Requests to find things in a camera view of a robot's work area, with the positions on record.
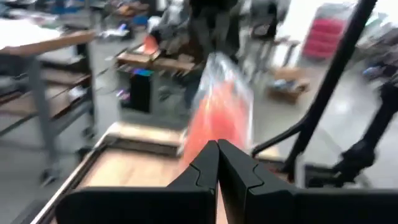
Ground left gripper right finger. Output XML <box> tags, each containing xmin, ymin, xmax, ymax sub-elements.
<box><xmin>217</xmin><ymin>138</ymin><xmax>398</xmax><ymax>224</ymax></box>

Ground grey cart with wooden top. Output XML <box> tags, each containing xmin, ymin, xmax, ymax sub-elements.
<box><xmin>0</xmin><ymin>18</ymin><xmax>97</xmax><ymax>187</ymax></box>

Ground low wooden platform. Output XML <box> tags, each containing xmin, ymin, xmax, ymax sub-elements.
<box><xmin>116</xmin><ymin>49</ymin><xmax>195</xmax><ymax>74</ymax></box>

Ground cardboard box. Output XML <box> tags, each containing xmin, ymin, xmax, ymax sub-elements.
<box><xmin>267</xmin><ymin>67</ymin><xmax>310</xmax><ymax>103</ymax></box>

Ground person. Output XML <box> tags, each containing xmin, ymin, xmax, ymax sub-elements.
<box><xmin>189</xmin><ymin>0</ymin><xmax>240</xmax><ymax>62</ymax></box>

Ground stacked red crates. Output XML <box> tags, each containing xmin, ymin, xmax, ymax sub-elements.
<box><xmin>303</xmin><ymin>17</ymin><xmax>346</xmax><ymax>60</ymax></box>

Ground orange cone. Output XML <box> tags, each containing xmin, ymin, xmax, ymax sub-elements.
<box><xmin>143</xmin><ymin>34</ymin><xmax>160</xmax><ymax>56</ymax></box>

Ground black box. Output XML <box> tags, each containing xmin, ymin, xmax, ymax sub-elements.
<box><xmin>129</xmin><ymin>70</ymin><xmax>154</xmax><ymax>113</ymax></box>

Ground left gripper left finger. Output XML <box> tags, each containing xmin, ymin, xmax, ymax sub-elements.
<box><xmin>55</xmin><ymin>139</ymin><xmax>220</xmax><ymax>224</ymax></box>

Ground clear plastic bag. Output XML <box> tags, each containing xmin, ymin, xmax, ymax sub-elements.
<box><xmin>183</xmin><ymin>51</ymin><xmax>254</xmax><ymax>166</ymax></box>

